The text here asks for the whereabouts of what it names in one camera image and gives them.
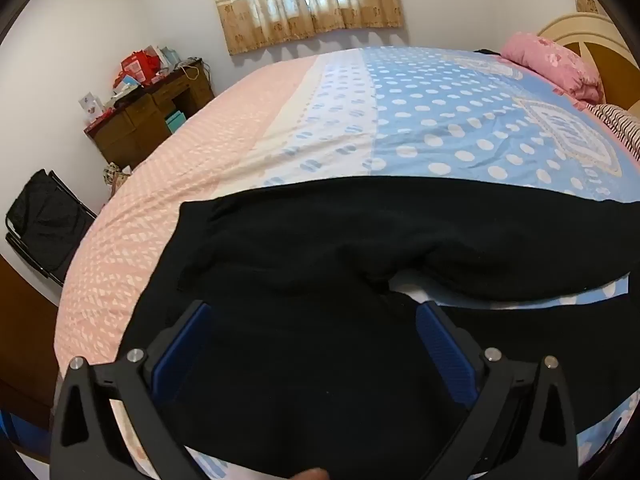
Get striped pillow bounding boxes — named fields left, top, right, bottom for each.
left=585, top=102, right=640, bottom=161

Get cream and wood headboard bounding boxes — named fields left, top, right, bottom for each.
left=537, top=12, right=640, bottom=116

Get white card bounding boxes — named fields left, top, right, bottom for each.
left=79, top=91, right=106, bottom=123

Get brown wooden cabinet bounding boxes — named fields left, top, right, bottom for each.
left=0, top=255, right=61, bottom=461

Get patterned bag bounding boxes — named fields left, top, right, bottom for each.
left=102, top=162, right=133, bottom=193

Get pink pillow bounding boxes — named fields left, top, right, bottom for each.
left=500, top=32, right=606, bottom=111

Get black pants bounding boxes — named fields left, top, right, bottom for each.
left=122, top=175, right=633, bottom=480

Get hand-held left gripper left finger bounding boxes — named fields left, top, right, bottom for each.
left=50, top=300, right=216, bottom=480

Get brown wooden desk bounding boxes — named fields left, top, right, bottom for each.
left=84, top=60, right=216, bottom=171

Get black folding chair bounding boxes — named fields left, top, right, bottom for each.
left=5, top=169, right=98, bottom=288

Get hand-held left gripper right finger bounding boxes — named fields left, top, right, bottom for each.
left=415, top=301, right=581, bottom=480

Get bed with polka-dot quilt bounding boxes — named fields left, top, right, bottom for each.
left=52, top=46, right=640, bottom=480

